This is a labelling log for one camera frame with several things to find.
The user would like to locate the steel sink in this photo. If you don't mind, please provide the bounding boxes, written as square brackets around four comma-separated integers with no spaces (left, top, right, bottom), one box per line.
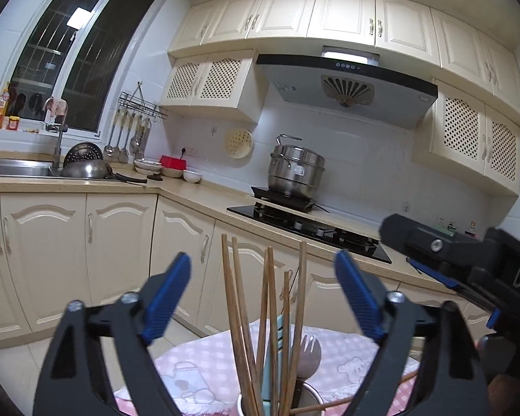
[0,157,65,179]

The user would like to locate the steel fork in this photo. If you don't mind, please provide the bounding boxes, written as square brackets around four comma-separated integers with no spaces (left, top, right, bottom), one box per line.
[295,335,322,388]

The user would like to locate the round cream wall plate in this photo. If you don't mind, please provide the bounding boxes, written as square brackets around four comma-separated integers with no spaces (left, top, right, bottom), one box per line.
[224,127,255,159]

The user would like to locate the wall utensil rack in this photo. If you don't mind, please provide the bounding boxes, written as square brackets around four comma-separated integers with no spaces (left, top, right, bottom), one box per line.
[117,81,170,121]

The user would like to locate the pink checked tablecloth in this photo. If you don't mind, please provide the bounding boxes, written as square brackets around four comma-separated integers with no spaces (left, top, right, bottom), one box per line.
[114,317,422,416]

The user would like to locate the bunch of wooden chopsticks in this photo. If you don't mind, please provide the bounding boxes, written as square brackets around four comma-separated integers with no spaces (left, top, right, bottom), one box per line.
[221,233,308,416]

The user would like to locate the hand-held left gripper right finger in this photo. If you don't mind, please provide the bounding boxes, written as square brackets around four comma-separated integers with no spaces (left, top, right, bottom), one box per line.
[335,250,490,416]

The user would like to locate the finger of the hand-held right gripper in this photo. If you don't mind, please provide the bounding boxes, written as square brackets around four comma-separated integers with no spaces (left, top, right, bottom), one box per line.
[380,213,489,290]
[457,285,510,332]

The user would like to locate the light wooden chopstick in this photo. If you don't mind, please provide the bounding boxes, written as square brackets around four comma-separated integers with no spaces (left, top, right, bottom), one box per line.
[289,370,419,414]

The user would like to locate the teal handled utensil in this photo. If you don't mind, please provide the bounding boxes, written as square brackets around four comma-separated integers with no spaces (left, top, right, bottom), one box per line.
[260,314,292,404]

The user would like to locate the white utensil holder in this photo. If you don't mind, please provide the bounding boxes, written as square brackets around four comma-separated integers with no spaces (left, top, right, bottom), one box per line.
[236,382,323,416]

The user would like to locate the black induction cooker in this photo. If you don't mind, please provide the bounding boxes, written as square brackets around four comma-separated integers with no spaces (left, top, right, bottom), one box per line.
[250,185,318,214]

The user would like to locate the steel faucet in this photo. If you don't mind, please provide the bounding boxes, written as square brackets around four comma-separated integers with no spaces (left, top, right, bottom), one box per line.
[42,96,69,171]

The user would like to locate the dark kitchen window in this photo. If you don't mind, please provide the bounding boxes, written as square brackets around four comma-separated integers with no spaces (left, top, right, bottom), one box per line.
[6,0,164,134]

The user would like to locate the cream wall cabinets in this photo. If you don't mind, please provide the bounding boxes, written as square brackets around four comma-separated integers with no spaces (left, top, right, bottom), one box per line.
[158,0,520,197]

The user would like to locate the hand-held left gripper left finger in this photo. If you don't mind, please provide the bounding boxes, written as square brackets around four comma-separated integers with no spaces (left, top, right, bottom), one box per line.
[34,251,192,416]

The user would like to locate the black colander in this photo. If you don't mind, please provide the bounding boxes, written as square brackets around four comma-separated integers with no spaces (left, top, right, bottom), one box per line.
[63,141,105,166]

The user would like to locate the grey range hood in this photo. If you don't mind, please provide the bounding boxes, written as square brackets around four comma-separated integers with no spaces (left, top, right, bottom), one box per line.
[255,45,439,131]

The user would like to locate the steel stockpot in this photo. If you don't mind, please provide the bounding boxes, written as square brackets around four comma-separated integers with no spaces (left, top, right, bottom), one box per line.
[267,134,327,199]

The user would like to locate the red box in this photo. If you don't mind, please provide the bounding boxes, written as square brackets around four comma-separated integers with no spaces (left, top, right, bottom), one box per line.
[159,155,188,171]

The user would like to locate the steel wok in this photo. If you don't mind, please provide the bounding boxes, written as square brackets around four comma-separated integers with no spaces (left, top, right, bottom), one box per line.
[62,159,149,184]

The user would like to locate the black gas stove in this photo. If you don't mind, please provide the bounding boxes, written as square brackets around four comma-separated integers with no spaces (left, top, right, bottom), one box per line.
[226,201,393,265]

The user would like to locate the cream base cabinets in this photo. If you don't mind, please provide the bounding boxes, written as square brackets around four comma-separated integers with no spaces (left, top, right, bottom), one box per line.
[0,191,495,349]

